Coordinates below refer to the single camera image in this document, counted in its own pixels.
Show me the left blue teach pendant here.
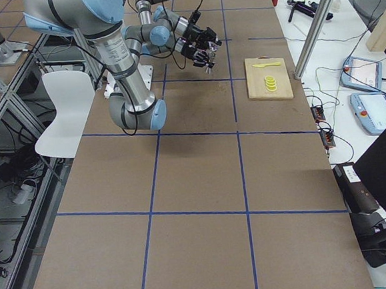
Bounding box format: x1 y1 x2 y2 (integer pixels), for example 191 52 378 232
341 56 383 92

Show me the yellow plastic knife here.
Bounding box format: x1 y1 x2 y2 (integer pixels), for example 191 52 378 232
252 61 281 68

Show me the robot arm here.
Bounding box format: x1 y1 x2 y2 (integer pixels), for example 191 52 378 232
23 0 222 131
123 0 222 65

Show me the lemon slice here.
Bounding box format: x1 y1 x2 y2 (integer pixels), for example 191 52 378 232
266 84 277 91
266 86 277 92
265 80 277 86
264 75 275 82

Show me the aluminium frame post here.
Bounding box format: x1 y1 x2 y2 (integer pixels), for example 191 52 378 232
294 0 333 80

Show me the wooden cutting board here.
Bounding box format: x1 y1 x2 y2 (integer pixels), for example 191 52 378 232
244 57 293 100

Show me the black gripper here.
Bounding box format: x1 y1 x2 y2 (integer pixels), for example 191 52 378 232
181 39 222 70
182 11 218 44

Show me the wooden plank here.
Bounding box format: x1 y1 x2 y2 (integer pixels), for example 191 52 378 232
366 10 386 52

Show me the white plastic chair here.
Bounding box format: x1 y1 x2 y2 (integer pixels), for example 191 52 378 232
35 70 95 158

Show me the blue teach pendant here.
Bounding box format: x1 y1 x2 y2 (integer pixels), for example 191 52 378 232
350 92 386 135
341 56 383 92

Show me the right blue teach pendant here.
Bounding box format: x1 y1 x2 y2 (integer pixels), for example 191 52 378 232
350 92 386 135

